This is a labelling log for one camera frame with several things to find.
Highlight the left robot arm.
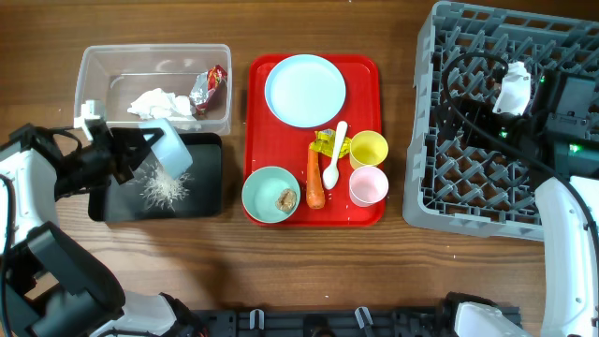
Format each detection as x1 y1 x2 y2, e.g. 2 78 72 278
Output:
1 120 193 337

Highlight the light blue plate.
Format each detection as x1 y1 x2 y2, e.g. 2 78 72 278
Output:
264 54 347 128

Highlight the black plastic tray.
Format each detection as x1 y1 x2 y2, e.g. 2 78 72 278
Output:
88 133 223 222

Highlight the silver red snack wrapper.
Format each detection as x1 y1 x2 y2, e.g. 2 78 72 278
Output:
189 65 228 115

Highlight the clear plastic bin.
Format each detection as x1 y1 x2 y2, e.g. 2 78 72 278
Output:
74 44 233 136

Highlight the white rice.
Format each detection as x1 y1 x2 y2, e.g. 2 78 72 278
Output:
136 163 194 212

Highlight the red serving tray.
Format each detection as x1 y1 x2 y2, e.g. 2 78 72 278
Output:
243 54 386 227

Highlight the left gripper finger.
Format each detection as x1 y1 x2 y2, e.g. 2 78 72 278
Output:
110 127 165 162
126 158 150 185

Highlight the white tissue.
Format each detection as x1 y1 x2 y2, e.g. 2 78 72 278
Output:
127 88 202 130

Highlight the mint green bowl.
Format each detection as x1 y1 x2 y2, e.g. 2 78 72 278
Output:
241 166 301 224

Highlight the pink plastic cup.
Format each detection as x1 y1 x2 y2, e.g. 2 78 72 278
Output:
349 166 389 207

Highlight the orange carrot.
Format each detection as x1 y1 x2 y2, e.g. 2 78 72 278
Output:
306 148 326 210

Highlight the grey dishwasher rack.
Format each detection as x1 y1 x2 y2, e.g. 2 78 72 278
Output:
403 1 598 241

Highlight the brown food lump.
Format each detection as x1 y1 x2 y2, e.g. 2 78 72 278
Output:
275 188 298 213

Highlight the yellow plastic cup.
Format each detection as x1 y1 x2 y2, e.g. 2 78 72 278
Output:
349 130 388 169

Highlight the light blue bowl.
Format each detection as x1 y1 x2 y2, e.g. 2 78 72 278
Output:
139 118 193 180

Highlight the yellow snack wrapper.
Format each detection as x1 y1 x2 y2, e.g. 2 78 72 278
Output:
309 129 351 158

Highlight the white plastic spoon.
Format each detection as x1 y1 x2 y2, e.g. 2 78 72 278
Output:
322 121 348 190

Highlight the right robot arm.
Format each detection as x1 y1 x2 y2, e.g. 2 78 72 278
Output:
443 64 598 336

